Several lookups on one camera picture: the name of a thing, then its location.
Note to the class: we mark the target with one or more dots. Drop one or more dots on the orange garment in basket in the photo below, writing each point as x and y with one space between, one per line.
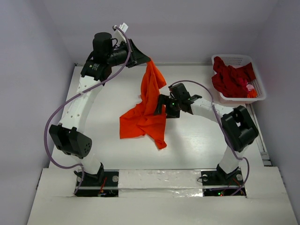
252 94

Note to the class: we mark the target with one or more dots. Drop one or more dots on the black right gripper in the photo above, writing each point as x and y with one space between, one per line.
166 106

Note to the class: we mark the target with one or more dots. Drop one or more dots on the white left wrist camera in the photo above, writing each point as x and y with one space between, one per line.
123 27

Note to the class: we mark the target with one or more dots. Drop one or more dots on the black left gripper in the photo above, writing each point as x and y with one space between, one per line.
136 56

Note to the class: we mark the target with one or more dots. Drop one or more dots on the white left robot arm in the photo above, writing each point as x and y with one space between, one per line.
68 136

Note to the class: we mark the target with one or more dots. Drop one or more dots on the white plastic laundry basket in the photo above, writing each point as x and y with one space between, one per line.
238 60

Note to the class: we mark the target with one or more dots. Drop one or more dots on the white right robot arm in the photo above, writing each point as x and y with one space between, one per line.
236 124

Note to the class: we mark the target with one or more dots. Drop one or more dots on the dark red t-shirt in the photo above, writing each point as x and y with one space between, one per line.
225 80

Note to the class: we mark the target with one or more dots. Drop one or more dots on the orange t-shirt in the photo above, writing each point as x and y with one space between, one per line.
141 120

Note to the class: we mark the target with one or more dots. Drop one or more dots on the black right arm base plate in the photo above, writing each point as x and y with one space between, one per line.
216 184

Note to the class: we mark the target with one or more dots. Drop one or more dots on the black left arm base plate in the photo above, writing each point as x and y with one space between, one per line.
108 187

